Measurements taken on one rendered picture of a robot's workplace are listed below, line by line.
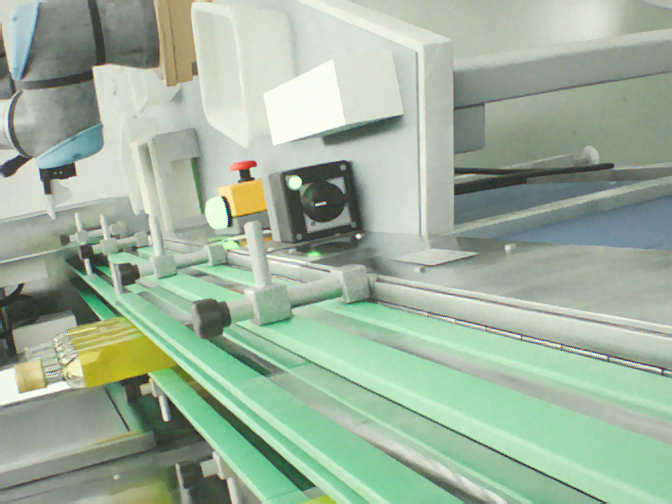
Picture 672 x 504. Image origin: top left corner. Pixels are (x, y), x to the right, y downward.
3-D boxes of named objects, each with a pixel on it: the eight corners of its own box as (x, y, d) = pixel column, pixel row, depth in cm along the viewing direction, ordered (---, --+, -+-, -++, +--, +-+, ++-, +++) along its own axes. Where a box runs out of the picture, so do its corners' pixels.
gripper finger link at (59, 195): (75, 209, 195) (69, 174, 199) (48, 214, 194) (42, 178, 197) (76, 216, 198) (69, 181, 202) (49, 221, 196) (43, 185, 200)
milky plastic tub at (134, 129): (152, 151, 232) (118, 158, 229) (157, 104, 212) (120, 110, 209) (169, 211, 226) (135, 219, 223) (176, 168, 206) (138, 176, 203)
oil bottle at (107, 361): (198, 354, 145) (64, 387, 138) (190, 319, 144) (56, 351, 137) (205, 359, 140) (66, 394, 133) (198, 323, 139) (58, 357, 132)
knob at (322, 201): (344, 218, 101) (355, 218, 98) (305, 226, 100) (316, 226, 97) (336, 177, 101) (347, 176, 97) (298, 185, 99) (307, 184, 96)
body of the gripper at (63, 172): (77, 179, 201) (69, 125, 198) (38, 185, 198) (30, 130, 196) (75, 177, 208) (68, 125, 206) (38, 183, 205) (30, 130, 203)
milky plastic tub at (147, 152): (197, 239, 192) (156, 248, 189) (175, 134, 189) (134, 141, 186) (215, 242, 175) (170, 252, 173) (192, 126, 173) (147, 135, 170)
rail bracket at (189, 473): (301, 484, 102) (186, 518, 98) (290, 426, 101) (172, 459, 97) (313, 494, 98) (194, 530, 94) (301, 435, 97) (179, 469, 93)
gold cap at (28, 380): (42, 366, 132) (13, 373, 131) (48, 389, 133) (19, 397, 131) (42, 363, 136) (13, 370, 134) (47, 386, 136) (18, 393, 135)
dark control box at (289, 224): (339, 227, 110) (272, 242, 107) (327, 161, 109) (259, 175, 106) (365, 229, 102) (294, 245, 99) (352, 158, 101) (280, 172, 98)
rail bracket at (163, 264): (224, 261, 114) (118, 285, 110) (212, 203, 113) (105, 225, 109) (232, 263, 110) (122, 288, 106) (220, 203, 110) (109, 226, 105)
